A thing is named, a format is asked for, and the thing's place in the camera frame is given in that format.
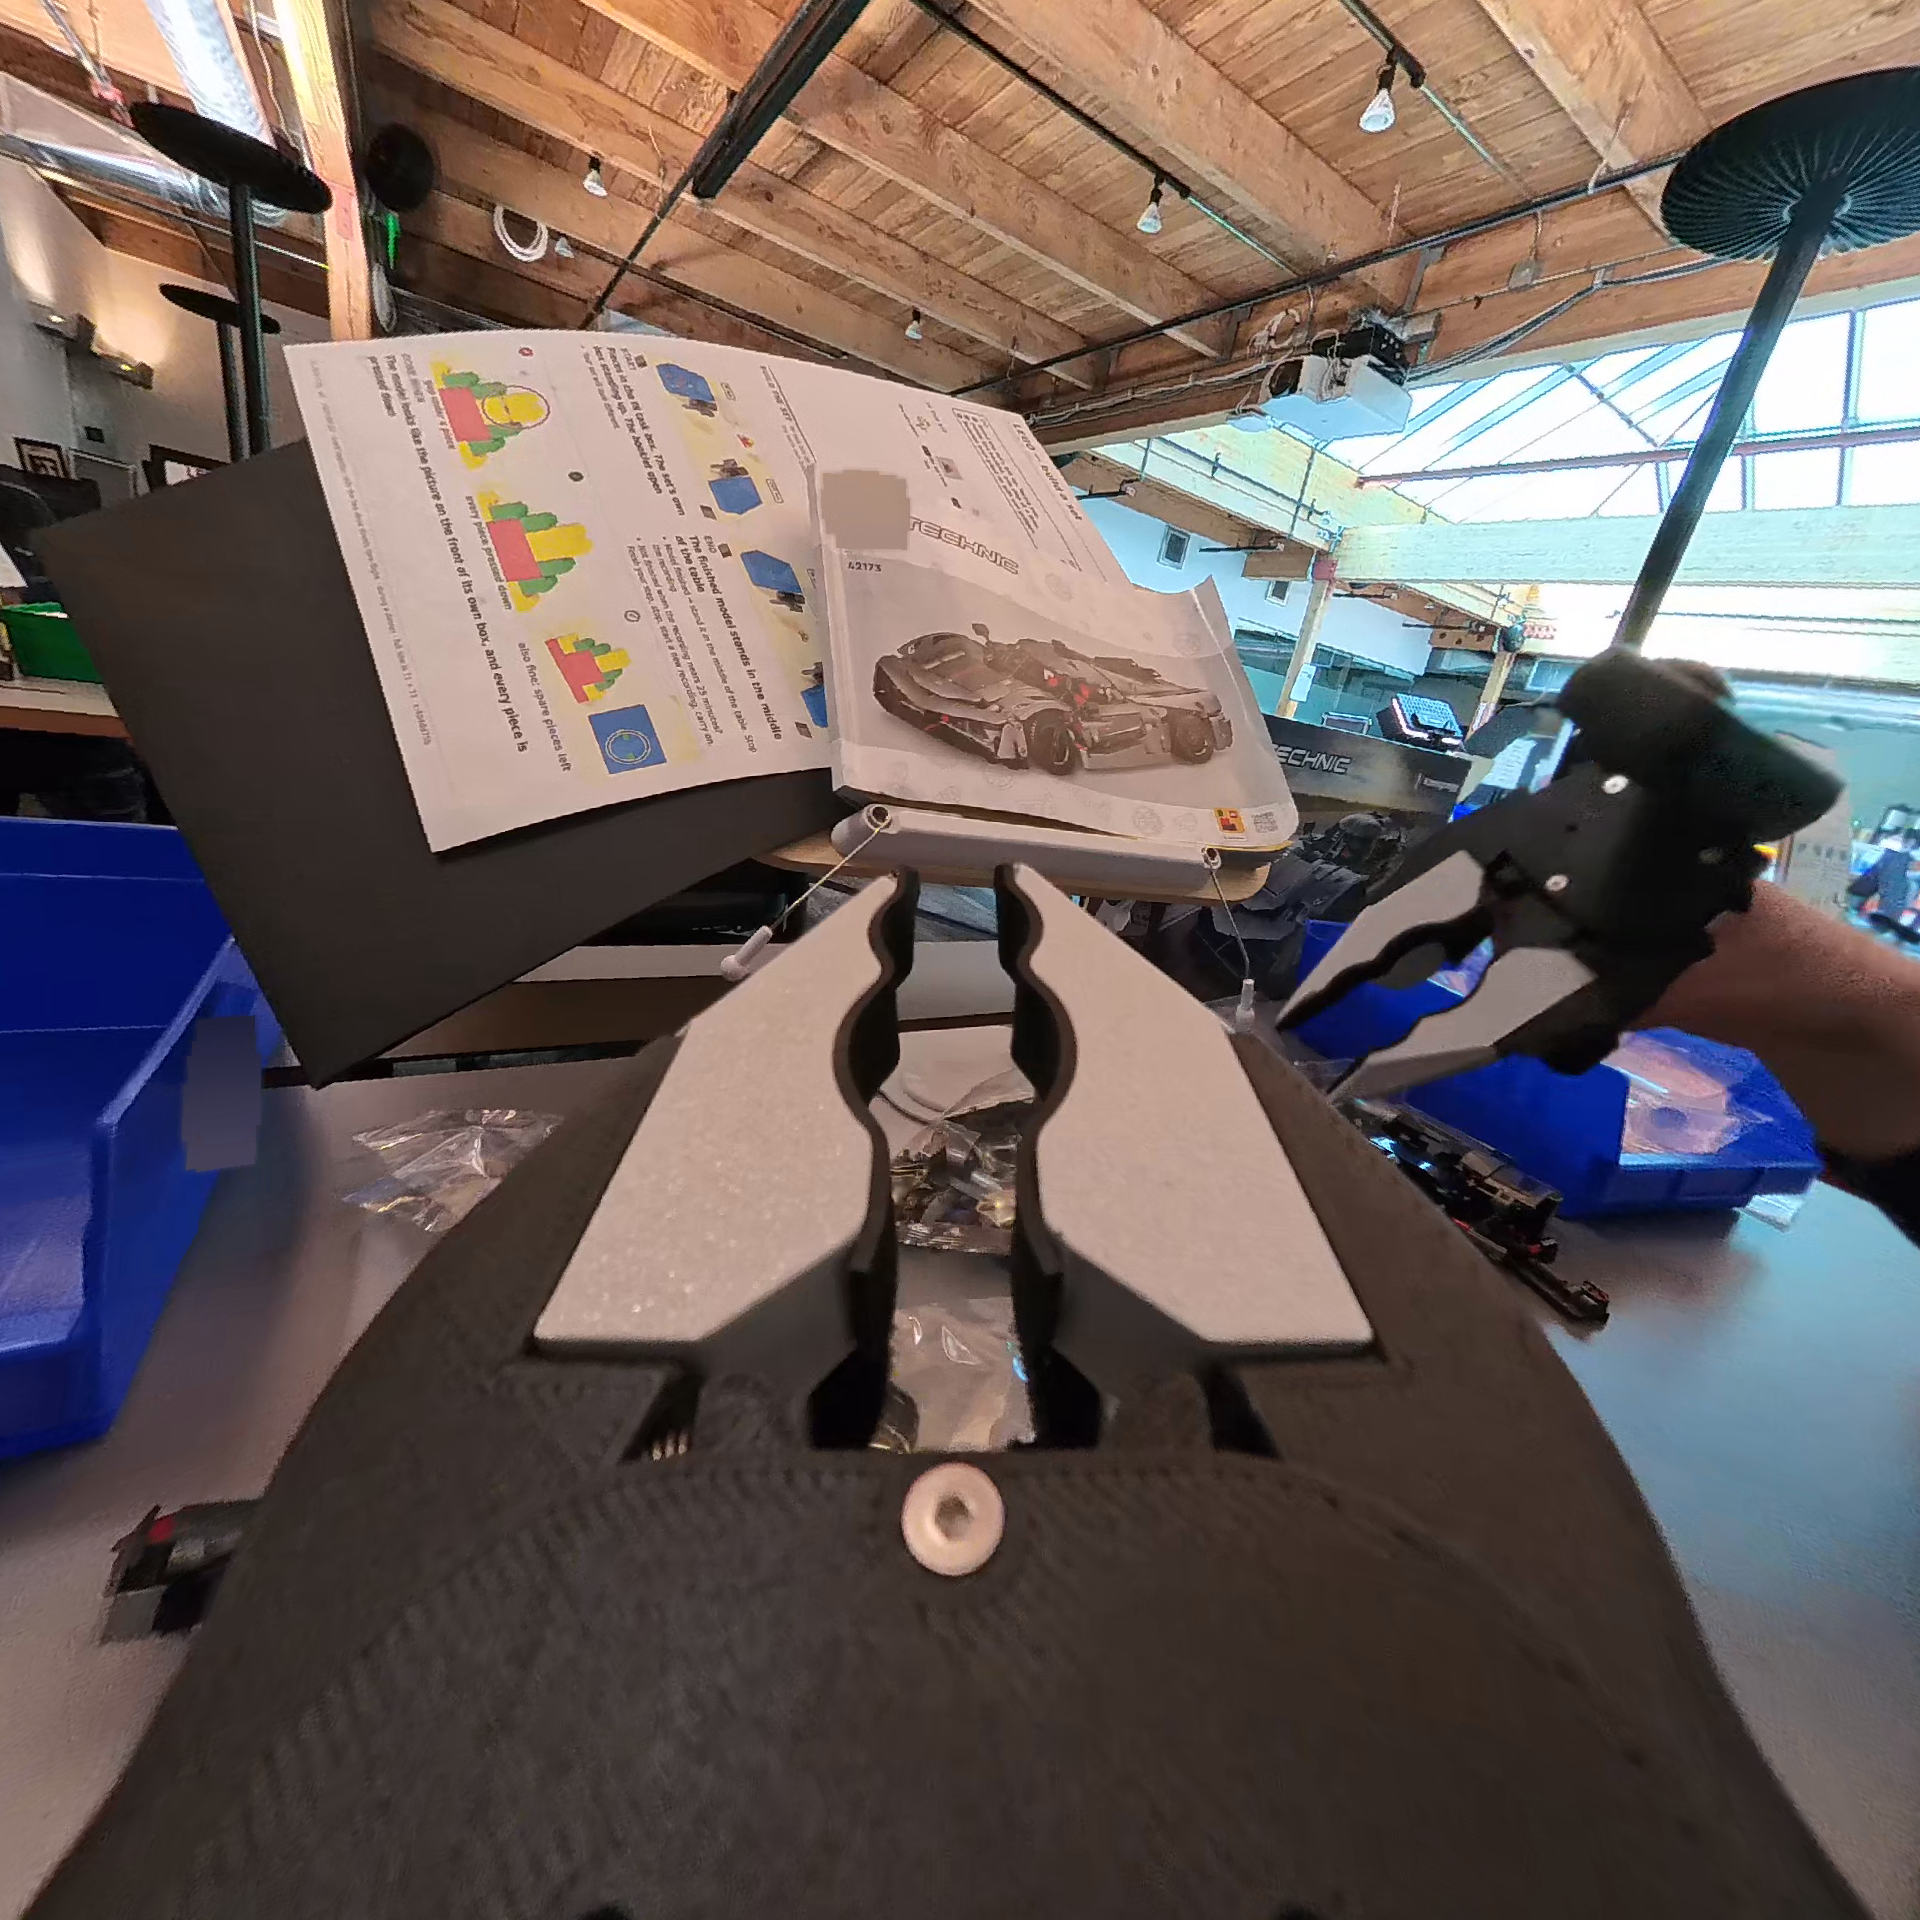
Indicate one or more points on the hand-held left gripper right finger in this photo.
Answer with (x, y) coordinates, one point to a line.
(1202, 1201)

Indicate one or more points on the white flat panel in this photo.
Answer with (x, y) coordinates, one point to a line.
(599, 1001)

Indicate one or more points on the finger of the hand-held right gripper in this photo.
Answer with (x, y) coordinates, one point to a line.
(1412, 914)
(1501, 1005)

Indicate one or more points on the black pole with round disc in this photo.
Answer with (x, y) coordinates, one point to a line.
(1787, 166)
(235, 159)

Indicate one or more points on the white wooden book stand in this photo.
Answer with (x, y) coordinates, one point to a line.
(1050, 857)

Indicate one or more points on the blue plastic bin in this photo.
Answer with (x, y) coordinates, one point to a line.
(90, 1126)
(1694, 1154)

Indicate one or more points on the led light panel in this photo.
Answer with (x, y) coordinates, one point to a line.
(1423, 721)

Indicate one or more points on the green plastic bin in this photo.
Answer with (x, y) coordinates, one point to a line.
(44, 639)

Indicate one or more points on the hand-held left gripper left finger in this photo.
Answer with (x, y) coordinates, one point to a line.
(722, 1201)

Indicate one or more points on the dark lego box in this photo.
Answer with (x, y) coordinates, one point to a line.
(1350, 780)

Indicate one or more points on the partly built lego car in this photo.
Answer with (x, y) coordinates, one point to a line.
(1484, 1185)

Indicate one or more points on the person's right hand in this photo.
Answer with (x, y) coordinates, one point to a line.
(1817, 1021)

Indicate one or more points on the printed paper sheet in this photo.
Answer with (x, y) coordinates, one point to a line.
(599, 600)

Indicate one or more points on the ceiling mounted unit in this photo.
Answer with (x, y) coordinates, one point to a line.
(1350, 382)

